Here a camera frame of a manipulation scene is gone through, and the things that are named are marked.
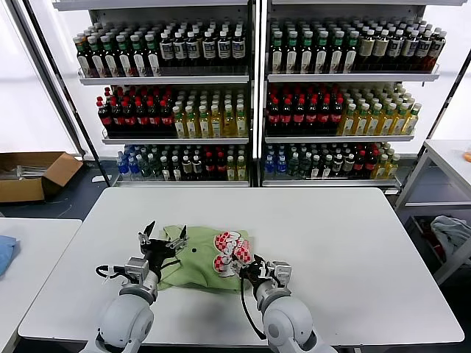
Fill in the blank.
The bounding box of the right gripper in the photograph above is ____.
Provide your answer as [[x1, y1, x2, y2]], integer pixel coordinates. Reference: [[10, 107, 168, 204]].
[[231, 254, 273, 290]]

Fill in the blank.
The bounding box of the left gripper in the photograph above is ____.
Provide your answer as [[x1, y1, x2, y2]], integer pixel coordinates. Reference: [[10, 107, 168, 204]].
[[138, 220, 189, 275]]

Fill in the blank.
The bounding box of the green polo shirt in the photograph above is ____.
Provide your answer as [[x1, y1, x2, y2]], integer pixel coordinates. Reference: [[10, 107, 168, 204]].
[[156, 224, 255, 293]]

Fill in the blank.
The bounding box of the white side table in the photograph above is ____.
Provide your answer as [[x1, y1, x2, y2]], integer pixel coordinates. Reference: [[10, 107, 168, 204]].
[[0, 217, 84, 353]]

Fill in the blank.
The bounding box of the open cardboard box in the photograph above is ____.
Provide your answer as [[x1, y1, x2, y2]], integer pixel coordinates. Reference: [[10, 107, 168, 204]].
[[0, 151, 85, 204]]

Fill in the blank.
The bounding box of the metal rods bundle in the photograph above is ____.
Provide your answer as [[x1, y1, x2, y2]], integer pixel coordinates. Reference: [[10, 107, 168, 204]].
[[16, 165, 49, 181]]

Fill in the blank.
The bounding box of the blue folded cloth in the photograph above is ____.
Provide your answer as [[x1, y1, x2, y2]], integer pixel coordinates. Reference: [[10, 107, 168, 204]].
[[0, 235, 19, 279]]

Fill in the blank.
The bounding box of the white metal shelf unit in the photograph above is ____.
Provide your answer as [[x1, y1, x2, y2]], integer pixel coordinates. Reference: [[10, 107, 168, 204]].
[[257, 0, 465, 195], [53, 0, 255, 189]]

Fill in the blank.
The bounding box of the dark storage bin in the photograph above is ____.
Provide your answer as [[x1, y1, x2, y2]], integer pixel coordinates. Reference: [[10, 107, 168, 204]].
[[408, 215, 448, 268]]

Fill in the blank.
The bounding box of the black slanted pole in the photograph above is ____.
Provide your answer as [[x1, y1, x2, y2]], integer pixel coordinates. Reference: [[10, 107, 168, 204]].
[[400, 51, 471, 194], [20, 0, 113, 187]]

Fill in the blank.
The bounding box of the dark bottle with green cap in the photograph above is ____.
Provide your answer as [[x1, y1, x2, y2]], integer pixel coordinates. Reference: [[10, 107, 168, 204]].
[[89, 34, 107, 79], [116, 34, 134, 78], [285, 31, 300, 74], [314, 31, 330, 74], [130, 33, 148, 78], [270, 31, 285, 74], [144, 33, 162, 77], [300, 32, 315, 74], [344, 31, 360, 74], [75, 35, 93, 79], [329, 32, 345, 74], [102, 35, 121, 79]]

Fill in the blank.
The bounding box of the red cloth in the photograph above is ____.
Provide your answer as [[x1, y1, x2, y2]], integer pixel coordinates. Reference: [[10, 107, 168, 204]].
[[419, 218, 445, 258]]

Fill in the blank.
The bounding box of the grey slanted pole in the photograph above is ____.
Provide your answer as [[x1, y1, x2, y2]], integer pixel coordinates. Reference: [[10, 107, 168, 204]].
[[7, 0, 88, 158]]

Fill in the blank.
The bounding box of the dark bottle white blue label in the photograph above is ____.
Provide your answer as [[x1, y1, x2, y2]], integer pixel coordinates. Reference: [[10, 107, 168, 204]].
[[202, 31, 217, 76], [159, 32, 175, 76], [173, 32, 188, 76], [400, 29, 419, 72], [217, 30, 233, 76], [415, 29, 433, 72], [231, 30, 247, 76], [185, 31, 202, 76], [388, 29, 405, 72], [428, 28, 447, 71]]

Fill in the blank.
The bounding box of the grey crumpled cloth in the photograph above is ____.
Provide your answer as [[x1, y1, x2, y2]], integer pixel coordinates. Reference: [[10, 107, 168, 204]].
[[430, 215, 471, 262]]

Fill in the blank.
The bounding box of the dark bottle with beige label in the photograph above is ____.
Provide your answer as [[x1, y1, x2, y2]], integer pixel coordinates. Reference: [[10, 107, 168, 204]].
[[358, 29, 376, 73], [372, 29, 391, 73]]

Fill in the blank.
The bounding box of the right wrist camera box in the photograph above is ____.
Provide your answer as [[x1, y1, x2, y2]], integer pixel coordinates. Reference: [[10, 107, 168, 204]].
[[270, 261, 294, 286]]

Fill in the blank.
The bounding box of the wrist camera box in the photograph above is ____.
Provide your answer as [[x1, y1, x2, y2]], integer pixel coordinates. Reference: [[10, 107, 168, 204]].
[[270, 261, 294, 286], [124, 257, 150, 284]]

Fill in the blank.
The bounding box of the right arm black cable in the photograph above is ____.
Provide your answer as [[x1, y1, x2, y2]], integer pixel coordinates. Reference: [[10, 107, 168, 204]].
[[238, 277, 268, 341]]

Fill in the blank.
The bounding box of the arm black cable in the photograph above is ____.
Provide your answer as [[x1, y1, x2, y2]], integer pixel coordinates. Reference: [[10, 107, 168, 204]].
[[95, 265, 126, 279], [238, 277, 268, 341]]

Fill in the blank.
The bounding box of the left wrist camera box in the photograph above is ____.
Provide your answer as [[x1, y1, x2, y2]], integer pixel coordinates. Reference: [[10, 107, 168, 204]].
[[124, 257, 150, 284]]

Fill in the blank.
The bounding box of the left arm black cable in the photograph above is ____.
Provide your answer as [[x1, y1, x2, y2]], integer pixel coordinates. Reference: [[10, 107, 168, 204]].
[[95, 265, 126, 279]]

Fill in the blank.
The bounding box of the grey metal frame table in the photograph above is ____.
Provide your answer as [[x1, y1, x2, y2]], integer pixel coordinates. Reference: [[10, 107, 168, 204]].
[[394, 138, 471, 287]]

